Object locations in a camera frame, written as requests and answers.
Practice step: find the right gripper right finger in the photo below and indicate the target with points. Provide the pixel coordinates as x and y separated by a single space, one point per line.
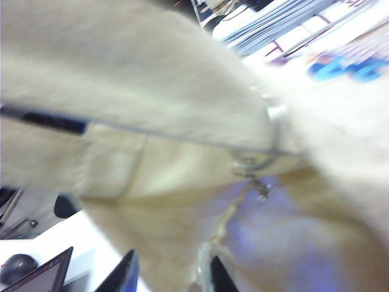
220 276

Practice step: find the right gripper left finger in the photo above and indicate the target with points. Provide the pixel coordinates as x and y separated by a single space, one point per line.
124 273

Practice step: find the beige printed canvas tote bag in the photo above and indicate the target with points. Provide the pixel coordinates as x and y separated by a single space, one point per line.
152 76

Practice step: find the dark laptop screen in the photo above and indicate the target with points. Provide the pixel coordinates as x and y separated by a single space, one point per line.
45 273

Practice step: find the black round chair caster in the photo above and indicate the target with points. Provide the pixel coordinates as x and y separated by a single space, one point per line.
65 207

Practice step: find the black computer mouse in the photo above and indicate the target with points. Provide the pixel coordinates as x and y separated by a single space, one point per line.
18 264

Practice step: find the stack of papers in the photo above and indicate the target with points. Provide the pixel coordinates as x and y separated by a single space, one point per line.
273 24

